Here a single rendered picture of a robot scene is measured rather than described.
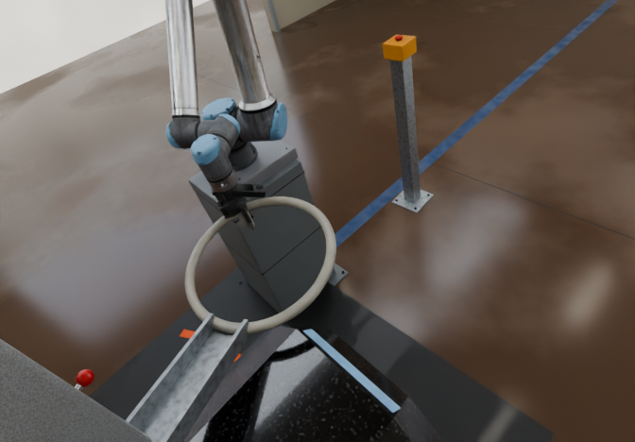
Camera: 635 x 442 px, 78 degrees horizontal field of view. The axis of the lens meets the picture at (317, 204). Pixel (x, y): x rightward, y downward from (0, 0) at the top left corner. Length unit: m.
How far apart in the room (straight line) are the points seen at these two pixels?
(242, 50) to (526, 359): 1.76
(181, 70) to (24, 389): 1.02
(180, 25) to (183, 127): 0.32
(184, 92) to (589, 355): 1.95
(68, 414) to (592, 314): 2.08
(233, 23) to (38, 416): 1.20
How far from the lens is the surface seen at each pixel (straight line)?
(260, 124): 1.57
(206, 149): 1.20
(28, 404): 0.64
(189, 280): 1.28
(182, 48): 1.40
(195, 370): 1.10
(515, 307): 2.22
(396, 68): 2.15
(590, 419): 2.04
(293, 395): 1.10
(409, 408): 1.12
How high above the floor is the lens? 1.84
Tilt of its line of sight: 41 degrees down
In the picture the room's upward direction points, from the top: 17 degrees counter-clockwise
